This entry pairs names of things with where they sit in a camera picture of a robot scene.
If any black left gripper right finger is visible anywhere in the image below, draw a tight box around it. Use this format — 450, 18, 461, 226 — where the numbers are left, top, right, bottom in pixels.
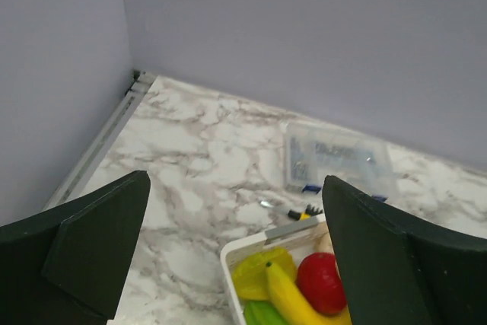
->
322, 176, 486, 324

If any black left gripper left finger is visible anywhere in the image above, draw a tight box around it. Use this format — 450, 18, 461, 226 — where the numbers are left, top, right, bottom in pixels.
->
1, 170, 151, 324

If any white toy leek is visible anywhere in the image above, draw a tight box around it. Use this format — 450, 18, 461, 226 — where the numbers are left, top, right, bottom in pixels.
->
316, 232, 334, 254

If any red toy apple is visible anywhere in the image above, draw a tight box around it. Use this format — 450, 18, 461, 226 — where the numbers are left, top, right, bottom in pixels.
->
296, 252, 347, 316

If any white perforated plastic basket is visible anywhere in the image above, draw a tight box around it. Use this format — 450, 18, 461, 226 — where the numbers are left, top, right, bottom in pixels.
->
220, 213, 336, 325

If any yellow toy banana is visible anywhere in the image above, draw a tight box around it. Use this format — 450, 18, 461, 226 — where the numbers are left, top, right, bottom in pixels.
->
266, 262, 352, 324

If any yellow toy starfruit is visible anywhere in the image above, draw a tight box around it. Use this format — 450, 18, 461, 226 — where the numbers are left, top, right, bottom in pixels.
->
231, 247, 298, 301

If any aluminium side rail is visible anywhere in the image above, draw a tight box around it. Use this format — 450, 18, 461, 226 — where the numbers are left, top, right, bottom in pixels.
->
43, 70, 157, 211

